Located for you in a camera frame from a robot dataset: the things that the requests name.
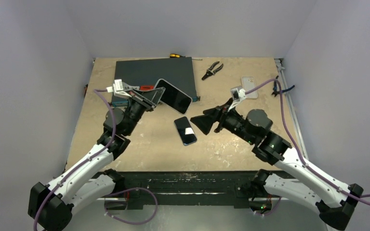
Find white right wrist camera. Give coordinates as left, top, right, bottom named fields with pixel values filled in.
left=228, top=86, right=246, bottom=111

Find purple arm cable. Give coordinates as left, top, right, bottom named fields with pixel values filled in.
left=244, top=78, right=370, bottom=218
left=33, top=89, right=159, bottom=231

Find black grey wire stripper pliers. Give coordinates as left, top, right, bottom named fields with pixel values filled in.
left=201, top=61, right=224, bottom=80

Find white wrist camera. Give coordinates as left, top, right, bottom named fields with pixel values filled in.
left=106, top=79, right=133, bottom=99
left=228, top=86, right=246, bottom=111

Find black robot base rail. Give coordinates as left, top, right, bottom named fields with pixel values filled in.
left=89, top=170, right=297, bottom=211

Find blue smartphone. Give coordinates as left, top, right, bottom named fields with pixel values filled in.
left=174, top=116, right=197, bottom=146

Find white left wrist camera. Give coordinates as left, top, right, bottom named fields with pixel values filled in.
left=106, top=79, right=133, bottom=99

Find yellow black screwdriver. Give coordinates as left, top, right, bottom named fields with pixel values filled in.
left=169, top=53, right=202, bottom=61

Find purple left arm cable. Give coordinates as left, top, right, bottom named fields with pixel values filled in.
left=33, top=89, right=159, bottom=231

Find red handled adjustable wrench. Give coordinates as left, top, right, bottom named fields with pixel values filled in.
left=122, top=82, right=154, bottom=91

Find blue handled cutting pliers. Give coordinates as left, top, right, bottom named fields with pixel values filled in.
left=271, top=81, right=295, bottom=97

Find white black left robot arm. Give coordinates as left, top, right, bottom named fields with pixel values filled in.
left=27, top=87, right=165, bottom=231

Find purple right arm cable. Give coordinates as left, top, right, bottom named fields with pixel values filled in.
left=244, top=78, right=370, bottom=218

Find phone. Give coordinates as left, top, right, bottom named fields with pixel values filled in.
left=241, top=76, right=258, bottom=100
left=155, top=78, right=193, bottom=115

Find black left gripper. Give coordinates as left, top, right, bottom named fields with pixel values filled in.
left=124, top=87, right=165, bottom=135

